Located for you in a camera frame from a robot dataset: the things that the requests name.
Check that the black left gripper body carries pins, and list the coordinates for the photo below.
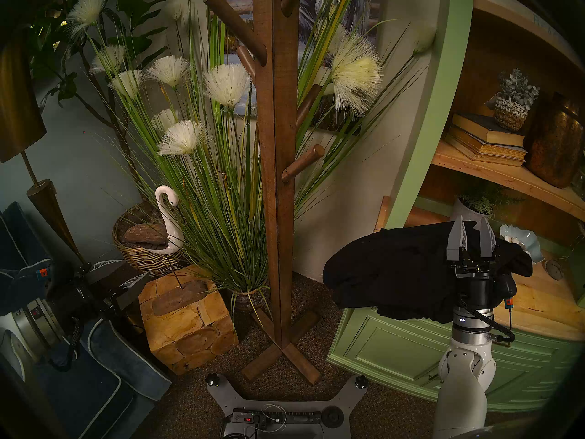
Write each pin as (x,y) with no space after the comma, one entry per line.
(87,296)

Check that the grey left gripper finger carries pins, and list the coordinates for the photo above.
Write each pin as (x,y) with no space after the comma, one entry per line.
(107,268)
(133,288)

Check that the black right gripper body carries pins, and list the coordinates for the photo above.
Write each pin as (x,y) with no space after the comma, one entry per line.
(475,287)

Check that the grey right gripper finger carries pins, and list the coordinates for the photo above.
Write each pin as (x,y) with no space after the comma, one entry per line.
(487,239)
(456,241)

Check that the black jacket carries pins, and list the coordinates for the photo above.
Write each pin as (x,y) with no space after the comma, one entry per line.
(388,269)

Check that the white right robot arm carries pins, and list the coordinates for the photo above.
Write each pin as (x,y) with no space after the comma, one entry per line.
(461,378)

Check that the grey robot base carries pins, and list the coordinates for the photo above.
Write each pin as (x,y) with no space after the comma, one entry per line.
(283,401)

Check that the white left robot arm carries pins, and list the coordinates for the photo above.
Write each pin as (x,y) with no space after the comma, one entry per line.
(27,328)

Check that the brown wooden coat rack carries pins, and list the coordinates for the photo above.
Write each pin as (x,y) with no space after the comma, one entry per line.
(276,168)

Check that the woven wicker basket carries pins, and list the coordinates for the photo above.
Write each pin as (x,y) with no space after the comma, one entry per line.
(137,259)

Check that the blue bowl with shells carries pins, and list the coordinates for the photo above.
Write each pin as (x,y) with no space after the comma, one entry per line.
(521,241)

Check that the small plant grey pot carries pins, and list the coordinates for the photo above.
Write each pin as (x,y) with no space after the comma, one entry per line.
(475,207)

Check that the wooden block stool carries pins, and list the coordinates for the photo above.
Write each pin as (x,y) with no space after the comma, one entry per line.
(192,323)

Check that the small round clock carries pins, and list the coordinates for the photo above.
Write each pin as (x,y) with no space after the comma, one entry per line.
(555,270)

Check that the white wooden swan figurine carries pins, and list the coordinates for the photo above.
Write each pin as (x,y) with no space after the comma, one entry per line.
(171,223)

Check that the thin tan old book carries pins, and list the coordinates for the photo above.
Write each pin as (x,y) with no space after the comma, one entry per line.
(480,157)

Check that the green wooden shelf cabinet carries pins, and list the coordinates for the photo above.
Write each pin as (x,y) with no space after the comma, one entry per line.
(411,351)

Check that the stack of old books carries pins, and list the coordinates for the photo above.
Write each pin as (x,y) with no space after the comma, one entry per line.
(484,146)

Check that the dark old book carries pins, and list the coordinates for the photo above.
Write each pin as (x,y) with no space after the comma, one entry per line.
(484,128)

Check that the bronze vase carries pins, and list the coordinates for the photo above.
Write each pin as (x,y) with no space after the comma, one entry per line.
(555,145)

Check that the woven plant pot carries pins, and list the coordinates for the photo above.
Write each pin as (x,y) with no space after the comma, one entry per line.
(249,301)

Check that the tall grass plant white tufts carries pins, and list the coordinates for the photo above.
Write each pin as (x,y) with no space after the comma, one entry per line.
(215,200)

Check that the succulent in woven pot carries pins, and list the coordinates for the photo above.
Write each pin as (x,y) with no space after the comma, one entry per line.
(511,109)

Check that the brass floor lamp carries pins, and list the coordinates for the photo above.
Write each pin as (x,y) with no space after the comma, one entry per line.
(18,109)

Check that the black power strip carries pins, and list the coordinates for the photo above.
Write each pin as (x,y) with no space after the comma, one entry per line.
(292,416)

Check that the dark leafy plant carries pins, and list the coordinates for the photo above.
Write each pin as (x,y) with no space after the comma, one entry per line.
(132,13)

